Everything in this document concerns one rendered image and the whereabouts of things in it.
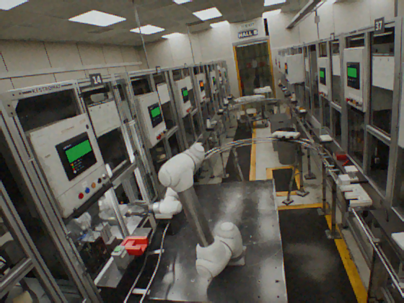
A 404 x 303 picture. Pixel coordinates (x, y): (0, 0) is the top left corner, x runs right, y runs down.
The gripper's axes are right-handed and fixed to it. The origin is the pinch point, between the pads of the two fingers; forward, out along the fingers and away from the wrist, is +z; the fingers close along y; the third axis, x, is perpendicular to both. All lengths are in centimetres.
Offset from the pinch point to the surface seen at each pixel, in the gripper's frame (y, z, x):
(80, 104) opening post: 88, -5, 23
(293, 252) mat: -100, -124, -56
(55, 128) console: 80, -6, 48
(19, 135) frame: 83, -5, 67
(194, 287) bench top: -33, -56, 43
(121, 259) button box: -2, -19, 51
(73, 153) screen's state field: 65, -9, 45
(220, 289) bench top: -33, -73, 44
